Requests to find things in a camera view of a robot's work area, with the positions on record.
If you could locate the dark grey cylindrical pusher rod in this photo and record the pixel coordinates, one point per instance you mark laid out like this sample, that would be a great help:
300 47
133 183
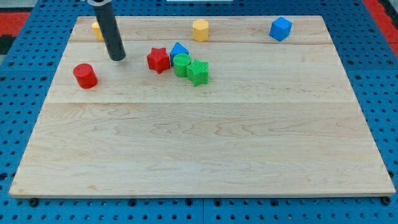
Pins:
108 26

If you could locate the red star block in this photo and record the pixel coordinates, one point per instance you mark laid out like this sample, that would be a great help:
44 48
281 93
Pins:
158 60

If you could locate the blue triangle block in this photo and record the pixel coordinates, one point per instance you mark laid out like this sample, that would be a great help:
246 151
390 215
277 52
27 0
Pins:
178 48

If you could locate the green star block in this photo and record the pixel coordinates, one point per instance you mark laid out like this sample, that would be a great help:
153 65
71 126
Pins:
197 72

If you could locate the yellow block behind rod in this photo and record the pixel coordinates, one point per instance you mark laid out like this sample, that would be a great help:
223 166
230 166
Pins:
97 31

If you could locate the red cylinder block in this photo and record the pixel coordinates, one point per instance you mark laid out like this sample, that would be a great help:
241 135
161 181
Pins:
85 75

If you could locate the green cylinder block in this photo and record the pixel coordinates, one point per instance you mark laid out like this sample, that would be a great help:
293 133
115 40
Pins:
181 62

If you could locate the yellow hexagon block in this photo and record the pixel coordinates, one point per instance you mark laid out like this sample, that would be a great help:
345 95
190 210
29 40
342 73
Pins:
200 30

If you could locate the light wooden board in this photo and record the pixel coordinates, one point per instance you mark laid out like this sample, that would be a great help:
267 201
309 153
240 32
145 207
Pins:
276 119

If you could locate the blue cube block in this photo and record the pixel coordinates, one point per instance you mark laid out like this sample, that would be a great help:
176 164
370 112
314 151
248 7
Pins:
280 29

